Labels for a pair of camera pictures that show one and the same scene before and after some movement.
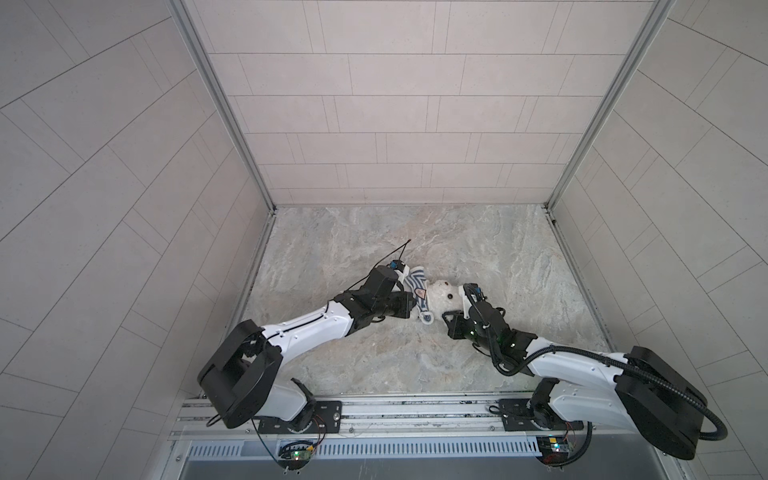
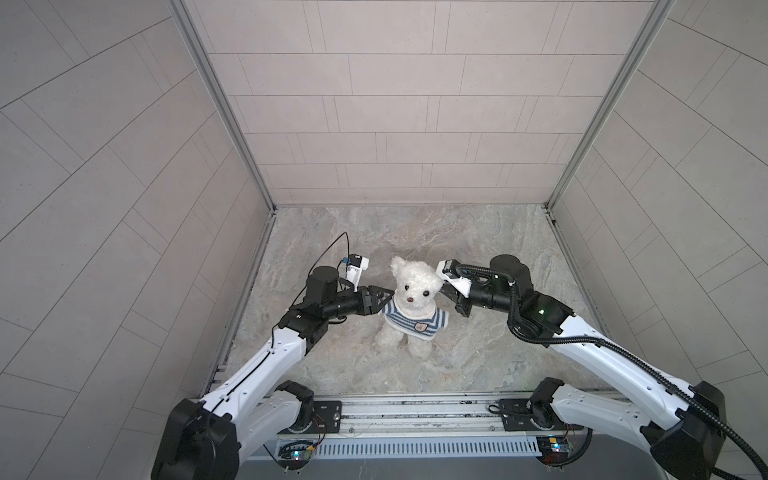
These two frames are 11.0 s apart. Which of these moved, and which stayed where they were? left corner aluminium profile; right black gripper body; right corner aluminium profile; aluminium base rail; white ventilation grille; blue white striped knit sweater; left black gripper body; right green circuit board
Moved: left black gripper body; blue white striped knit sweater; right black gripper body
Stayed: right green circuit board; aluminium base rail; right corner aluminium profile; left corner aluminium profile; white ventilation grille
